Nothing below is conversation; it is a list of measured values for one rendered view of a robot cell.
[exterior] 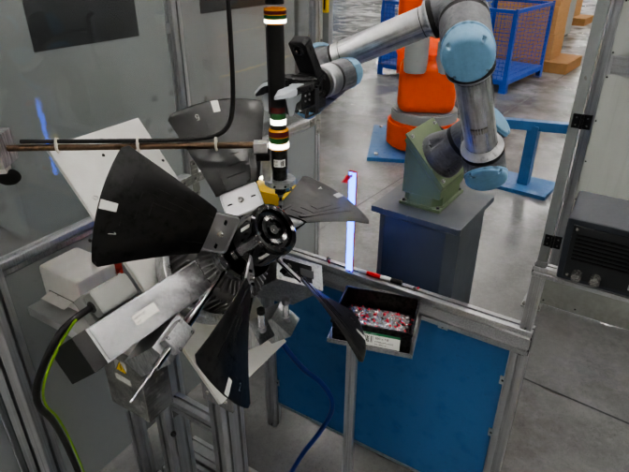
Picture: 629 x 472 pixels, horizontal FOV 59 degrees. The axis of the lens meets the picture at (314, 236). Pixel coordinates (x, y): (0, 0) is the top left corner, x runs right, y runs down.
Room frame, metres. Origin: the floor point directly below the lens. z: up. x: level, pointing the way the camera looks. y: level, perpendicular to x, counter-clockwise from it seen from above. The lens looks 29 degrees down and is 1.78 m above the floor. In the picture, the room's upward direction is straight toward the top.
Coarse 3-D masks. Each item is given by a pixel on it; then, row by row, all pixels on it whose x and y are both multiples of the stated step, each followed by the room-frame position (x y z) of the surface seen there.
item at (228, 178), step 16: (176, 112) 1.25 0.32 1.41; (192, 112) 1.25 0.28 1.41; (208, 112) 1.26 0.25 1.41; (224, 112) 1.26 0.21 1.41; (240, 112) 1.27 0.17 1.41; (256, 112) 1.28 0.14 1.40; (176, 128) 1.22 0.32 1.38; (192, 128) 1.23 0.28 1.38; (208, 128) 1.23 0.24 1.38; (240, 128) 1.23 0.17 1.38; (256, 128) 1.24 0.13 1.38; (208, 160) 1.18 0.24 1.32; (224, 160) 1.17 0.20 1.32; (240, 160) 1.17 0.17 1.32; (208, 176) 1.15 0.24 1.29; (224, 176) 1.15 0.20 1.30; (240, 176) 1.15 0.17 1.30; (256, 176) 1.14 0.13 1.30; (224, 192) 1.13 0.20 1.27
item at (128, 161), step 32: (128, 160) 0.95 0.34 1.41; (128, 192) 0.92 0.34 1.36; (160, 192) 0.95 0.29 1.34; (192, 192) 0.99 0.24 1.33; (96, 224) 0.88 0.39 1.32; (128, 224) 0.91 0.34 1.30; (160, 224) 0.94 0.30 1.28; (192, 224) 0.98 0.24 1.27; (96, 256) 0.86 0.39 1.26; (128, 256) 0.90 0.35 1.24; (160, 256) 0.94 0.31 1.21
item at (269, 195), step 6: (258, 186) 1.60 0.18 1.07; (264, 186) 1.60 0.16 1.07; (294, 186) 1.60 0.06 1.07; (264, 192) 1.56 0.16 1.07; (270, 192) 1.56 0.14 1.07; (288, 192) 1.56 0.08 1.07; (264, 198) 1.56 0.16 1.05; (270, 198) 1.55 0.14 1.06; (276, 198) 1.53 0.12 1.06; (282, 198) 1.52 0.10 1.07; (276, 204) 1.53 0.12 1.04
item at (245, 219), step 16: (256, 208) 1.05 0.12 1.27; (272, 208) 1.07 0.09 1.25; (240, 224) 1.04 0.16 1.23; (256, 224) 1.01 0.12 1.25; (272, 224) 1.05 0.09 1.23; (288, 224) 1.07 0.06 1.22; (240, 240) 1.01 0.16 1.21; (256, 240) 0.99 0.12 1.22; (272, 240) 1.01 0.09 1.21; (288, 240) 1.04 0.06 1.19; (224, 256) 1.03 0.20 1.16; (240, 256) 1.02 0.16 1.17; (256, 256) 1.00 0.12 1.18; (272, 256) 0.99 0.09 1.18; (240, 272) 1.02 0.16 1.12; (256, 272) 1.05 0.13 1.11
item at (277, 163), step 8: (272, 0) 1.12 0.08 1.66; (280, 0) 1.13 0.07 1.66; (272, 152) 1.13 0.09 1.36; (280, 152) 1.13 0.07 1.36; (272, 160) 1.13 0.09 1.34; (280, 160) 1.12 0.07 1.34; (272, 168) 1.13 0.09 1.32; (280, 168) 1.12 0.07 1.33; (272, 176) 1.14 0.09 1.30; (280, 176) 1.13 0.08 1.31; (280, 192) 1.13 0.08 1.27
